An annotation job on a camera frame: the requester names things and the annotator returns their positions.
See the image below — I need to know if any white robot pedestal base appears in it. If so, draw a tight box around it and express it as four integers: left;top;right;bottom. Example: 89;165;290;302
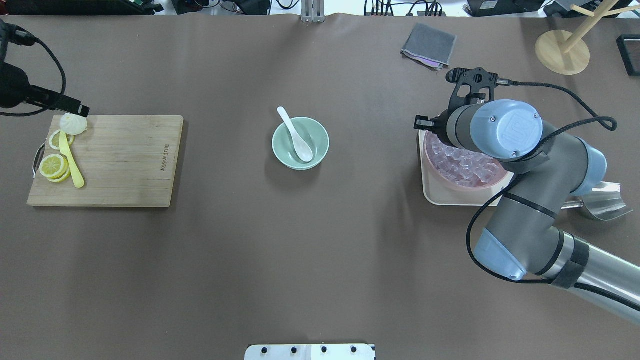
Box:
244;342;377;360

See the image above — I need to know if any pile of clear ice cubes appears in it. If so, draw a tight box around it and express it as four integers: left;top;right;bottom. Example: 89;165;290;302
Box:
426;134;506;188

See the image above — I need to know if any grey folded cloth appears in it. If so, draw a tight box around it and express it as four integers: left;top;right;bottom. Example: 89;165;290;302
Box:
400;23;458;71

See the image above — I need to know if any bamboo cutting board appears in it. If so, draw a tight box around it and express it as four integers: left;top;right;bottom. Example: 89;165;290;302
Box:
27;115;185;208

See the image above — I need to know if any pink bowl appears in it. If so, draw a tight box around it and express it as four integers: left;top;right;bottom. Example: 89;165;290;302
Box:
424;131;514;191

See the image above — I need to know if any aluminium frame post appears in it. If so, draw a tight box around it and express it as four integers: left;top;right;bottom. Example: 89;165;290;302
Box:
301;0;326;23

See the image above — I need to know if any mint green bowl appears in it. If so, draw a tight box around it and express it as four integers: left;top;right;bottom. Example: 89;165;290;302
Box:
271;117;330;171

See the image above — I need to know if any metal ice scoop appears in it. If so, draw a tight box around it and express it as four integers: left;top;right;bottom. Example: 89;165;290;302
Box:
561;181;633;222

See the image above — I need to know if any cream rectangular tray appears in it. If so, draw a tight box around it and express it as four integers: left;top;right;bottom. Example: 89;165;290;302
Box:
418;130;514;207

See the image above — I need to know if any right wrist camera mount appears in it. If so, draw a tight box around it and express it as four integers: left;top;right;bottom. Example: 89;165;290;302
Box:
445;67;513;114

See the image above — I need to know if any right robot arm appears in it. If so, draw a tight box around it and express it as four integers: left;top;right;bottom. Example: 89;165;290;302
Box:
414;99;640;323

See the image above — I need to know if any wooden mug tree stand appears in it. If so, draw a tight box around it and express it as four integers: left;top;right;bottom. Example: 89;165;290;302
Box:
534;0;640;76

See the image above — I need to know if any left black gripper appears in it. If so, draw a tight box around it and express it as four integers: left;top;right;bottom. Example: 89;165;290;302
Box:
0;63;90;118

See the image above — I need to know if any white ceramic spoon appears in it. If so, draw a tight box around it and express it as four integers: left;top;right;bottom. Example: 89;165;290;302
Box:
276;105;314;163

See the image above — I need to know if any lemon slice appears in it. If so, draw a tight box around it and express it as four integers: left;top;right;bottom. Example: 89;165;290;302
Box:
48;129;75;151
38;153;69;180

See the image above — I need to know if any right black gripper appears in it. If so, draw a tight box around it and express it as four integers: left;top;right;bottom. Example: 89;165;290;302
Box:
414;111;451;143

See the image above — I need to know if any yellow plastic spoon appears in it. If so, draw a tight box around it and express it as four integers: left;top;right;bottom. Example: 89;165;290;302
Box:
58;130;86;189

